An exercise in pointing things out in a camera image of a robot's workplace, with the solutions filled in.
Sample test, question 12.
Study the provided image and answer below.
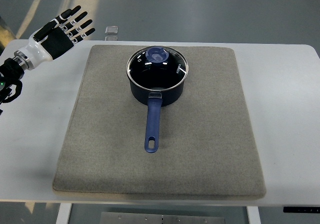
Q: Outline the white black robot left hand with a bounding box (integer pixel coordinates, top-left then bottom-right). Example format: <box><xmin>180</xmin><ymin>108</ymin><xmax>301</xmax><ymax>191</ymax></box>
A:
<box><xmin>13</xmin><ymin>5</ymin><xmax>95</xmax><ymax>70</ymax></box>

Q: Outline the glass lid with blue knob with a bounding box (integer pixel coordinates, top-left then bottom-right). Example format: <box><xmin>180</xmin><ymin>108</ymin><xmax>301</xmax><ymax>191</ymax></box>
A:
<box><xmin>126</xmin><ymin>46</ymin><xmax>189</xmax><ymax>90</ymax></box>

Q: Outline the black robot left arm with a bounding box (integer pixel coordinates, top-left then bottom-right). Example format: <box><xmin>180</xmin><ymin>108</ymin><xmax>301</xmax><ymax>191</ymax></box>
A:
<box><xmin>0</xmin><ymin>56</ymin><xmax>25</xmax><ymax>104</ymax></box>

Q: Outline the dark blue saucepan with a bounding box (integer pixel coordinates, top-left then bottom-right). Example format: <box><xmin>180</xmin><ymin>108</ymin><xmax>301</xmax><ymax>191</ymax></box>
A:
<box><xmin>127</xmin><ymin>76</ymin><xmax>185</xmax><ymax>153</ymax></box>

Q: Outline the white table left leg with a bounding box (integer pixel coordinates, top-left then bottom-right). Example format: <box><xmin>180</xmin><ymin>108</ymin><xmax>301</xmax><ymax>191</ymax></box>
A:
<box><xmin>56</xmin><ymin>203</ymin><xmax>72</xmax><ymax>224</ymax></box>

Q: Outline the white table leg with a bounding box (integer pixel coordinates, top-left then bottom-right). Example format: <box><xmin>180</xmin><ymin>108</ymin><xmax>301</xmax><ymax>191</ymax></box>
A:
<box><xmin>56</xmin><ymin>203</ymin><xmax>72</xmax><ymax>224</ymax></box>
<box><xmin>246</xmin><ymin>206</ymin><xmax>261</xmax><ymax>224</ymax></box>

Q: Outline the grey fabric mat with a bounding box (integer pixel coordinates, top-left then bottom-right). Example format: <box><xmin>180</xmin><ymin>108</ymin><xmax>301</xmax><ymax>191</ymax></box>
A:
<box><xmin>52</xmin><ymin>45</ymin><xmax>266</xmax><ymax>200</ymax></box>

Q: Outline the metal floor plate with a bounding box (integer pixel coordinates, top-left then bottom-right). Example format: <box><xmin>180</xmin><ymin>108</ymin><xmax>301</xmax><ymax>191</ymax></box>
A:
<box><xmin>99</xmin><ymin>212</ymin><xmax>226</xmax><ymax>224</ymax></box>

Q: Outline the white table right leg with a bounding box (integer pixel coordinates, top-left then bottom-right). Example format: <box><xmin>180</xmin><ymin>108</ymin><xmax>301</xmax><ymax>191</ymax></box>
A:
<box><xmin>246</xmin><ymin>206</ymin><xmax>261</xmax><ymax>224</ymax></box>

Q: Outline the black desk control panel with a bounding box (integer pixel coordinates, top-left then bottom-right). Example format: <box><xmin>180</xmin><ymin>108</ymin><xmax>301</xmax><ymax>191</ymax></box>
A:
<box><xmin>283</xmin><ymin>207</ymin><xmax>320</xmax><ymax>214</ymax></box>

